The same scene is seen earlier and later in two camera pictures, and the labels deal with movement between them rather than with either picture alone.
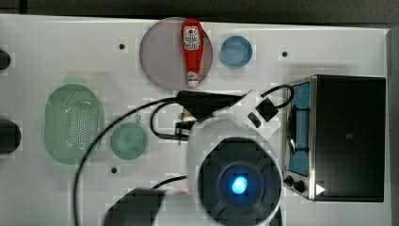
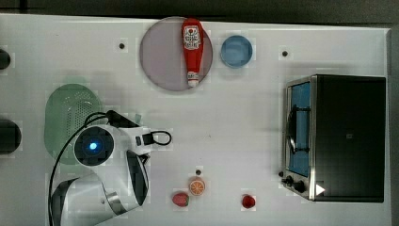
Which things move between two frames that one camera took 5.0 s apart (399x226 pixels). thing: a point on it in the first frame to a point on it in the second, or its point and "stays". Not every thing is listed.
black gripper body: x=199 y=104 to x=119 y=121
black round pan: x=10 y=137 stays
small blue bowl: x=236 y=52 stays
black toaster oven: x=334 y=137 stays
